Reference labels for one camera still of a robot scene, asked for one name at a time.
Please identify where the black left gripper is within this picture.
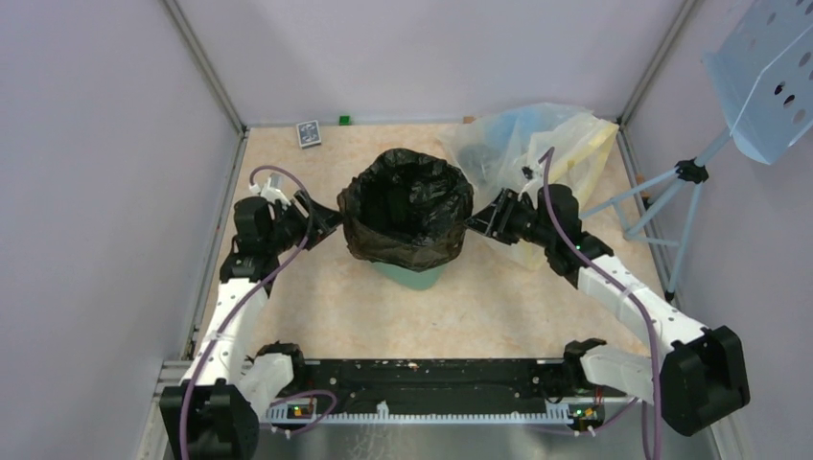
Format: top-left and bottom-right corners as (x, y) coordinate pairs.
(265, 189), (348, 254)

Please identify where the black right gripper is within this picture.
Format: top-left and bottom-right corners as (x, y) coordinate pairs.
(464, 188), (555, 248)

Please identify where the translucent white trash bag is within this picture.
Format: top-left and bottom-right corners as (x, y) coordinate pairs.
(438, 102), (620, 272)

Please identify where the black trash bag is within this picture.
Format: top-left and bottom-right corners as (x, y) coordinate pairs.
(337, 148), (474, 272)

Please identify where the green plastic trash bin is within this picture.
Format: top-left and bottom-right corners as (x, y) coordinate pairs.
(372, 262), (447, 291)

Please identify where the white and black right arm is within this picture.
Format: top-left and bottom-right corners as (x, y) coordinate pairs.
(466, 184), (751, 436)

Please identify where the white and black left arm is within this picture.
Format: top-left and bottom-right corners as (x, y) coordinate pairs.
(159, 190), (342, 459)

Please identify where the light blue tripod stand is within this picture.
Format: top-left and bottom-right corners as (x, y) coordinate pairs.
(580, 128), (732, 302)

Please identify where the perforated light blue panel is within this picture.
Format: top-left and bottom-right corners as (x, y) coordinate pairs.
(703, 0), (812, 165)

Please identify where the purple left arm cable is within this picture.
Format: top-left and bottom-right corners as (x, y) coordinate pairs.
(178, 165), (315, 460)

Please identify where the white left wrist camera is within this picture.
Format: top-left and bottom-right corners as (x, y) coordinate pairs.
(249, 173), (290, 208)

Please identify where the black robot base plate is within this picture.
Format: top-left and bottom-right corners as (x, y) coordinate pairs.
(279, 358), (597, 415)

